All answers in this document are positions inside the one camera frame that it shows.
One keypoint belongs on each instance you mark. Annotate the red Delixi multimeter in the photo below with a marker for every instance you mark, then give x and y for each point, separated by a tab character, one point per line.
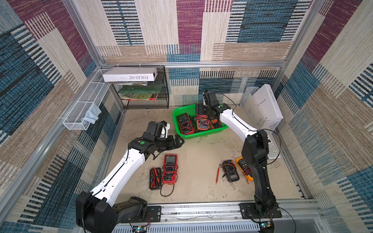
170	167

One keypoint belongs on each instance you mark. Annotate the green plastic basket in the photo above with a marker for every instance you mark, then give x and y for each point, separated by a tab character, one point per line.
190	110

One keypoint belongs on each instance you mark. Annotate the orange Victor multimeter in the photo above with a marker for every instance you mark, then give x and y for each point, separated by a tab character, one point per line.
202	122

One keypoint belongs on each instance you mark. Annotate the light blue cloth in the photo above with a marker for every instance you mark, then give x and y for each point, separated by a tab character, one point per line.
91	115

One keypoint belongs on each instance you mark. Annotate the black wire mesh shelf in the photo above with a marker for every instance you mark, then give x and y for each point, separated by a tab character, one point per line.
163	99

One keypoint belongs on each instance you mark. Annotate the white file box holder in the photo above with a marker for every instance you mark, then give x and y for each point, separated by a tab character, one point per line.
261	108

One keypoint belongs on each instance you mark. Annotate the white calculator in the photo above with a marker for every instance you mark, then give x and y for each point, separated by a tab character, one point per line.
274	151

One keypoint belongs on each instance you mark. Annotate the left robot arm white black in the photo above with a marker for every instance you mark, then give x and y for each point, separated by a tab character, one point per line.
97	210

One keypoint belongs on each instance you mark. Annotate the white Folio box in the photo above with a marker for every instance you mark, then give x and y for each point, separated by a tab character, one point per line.
128	74

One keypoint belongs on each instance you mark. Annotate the red Aneng multimeter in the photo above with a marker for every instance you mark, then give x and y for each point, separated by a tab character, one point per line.
185	124

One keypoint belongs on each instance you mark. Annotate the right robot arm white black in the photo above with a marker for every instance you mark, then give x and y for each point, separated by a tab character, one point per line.
255	152

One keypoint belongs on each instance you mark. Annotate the white wire wall basket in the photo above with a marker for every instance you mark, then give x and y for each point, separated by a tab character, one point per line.
93	93

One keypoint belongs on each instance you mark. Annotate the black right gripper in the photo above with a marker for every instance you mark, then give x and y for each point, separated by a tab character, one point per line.
202	109

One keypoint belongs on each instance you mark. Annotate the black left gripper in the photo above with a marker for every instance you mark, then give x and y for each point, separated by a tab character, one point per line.
171	145

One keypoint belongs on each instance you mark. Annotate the green book on shelf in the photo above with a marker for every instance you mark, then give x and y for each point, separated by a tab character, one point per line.
140	92

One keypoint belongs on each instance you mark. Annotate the small black multimeter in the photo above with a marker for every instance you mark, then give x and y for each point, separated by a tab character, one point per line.
229	171

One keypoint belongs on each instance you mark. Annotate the orange clamp multimeter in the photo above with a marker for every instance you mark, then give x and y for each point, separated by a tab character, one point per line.
215	123

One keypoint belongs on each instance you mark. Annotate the black pocket multimeter with leads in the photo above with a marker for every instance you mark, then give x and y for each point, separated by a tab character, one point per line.
155	182

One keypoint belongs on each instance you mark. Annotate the yellow clamp meter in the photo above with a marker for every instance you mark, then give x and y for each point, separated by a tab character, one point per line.
245	168

